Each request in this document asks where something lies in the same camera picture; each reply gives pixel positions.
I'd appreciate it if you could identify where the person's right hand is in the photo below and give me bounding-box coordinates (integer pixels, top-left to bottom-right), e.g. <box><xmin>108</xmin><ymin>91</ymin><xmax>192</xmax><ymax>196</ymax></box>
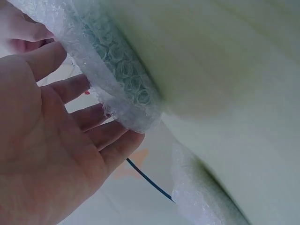
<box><xmin>0</xmin><ymin>3</ymin><xmax>56</xmax><ymax>54</ymax></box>

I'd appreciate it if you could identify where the clear bubble wrap sheet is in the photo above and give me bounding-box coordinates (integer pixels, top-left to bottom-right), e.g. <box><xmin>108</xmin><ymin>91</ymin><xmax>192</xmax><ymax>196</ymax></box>
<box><xmin>6</xmin><ymin>0</ymin><xmax>164</xmax><ymax>135</ymax></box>
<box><xmin>171</xmin><ymin>142</ymin><xmax>250</xmax><ymax>225</ymax></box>

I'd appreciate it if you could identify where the dark blue cable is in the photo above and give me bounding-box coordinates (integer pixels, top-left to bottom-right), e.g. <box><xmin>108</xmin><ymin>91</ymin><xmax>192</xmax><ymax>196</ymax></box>
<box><xmin>126</xmin><ymin>157</ymin><xmax>176</xmax><ymax>204</ymax></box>

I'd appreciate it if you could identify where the person's left hand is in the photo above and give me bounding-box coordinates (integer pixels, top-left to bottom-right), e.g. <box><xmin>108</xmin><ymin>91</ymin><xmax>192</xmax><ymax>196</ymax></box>
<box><xmin>0</xmin><ymin>43</ymin><xmax>145</xmax><ymax>225</ymax></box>

